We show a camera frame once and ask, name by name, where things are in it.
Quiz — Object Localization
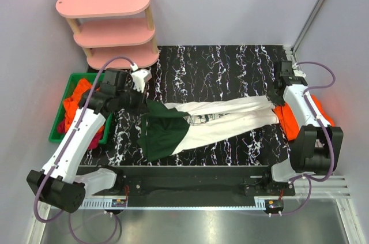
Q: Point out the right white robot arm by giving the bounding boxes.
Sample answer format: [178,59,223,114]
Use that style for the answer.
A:
[268,61,344,183]

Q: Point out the orange t-shirt in bin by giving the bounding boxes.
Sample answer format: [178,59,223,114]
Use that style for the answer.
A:
[63,78,92,133]

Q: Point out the aluminium corner frame post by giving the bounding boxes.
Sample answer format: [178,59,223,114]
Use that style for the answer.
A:
[291,0,327,54]

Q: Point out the orange folded t-shirt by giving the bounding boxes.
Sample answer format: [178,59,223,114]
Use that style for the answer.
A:
[273,95,335,141]

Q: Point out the white and green t-shirt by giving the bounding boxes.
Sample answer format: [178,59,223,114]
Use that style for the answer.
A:
[138,96,279,162]

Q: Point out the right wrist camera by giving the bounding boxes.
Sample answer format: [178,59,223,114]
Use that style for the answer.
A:
[292,63,306,78]

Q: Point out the magenta t-shirt in bin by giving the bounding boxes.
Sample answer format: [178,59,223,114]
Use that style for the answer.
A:
[57,119,105,150]

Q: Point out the green plastic bin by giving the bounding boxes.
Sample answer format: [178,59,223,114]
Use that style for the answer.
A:
[48,73,112,145]

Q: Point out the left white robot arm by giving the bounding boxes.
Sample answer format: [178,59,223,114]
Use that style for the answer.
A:
[27,69,152,214]

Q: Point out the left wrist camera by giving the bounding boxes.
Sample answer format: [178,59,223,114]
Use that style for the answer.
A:
[131,65,152,93]

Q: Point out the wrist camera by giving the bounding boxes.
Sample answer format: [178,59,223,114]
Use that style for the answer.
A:
[292,63,306,78]
[131,65,152,93]

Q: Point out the pink three-tier wooden shelf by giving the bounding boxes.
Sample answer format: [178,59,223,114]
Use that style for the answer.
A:
[55,0,159,70]

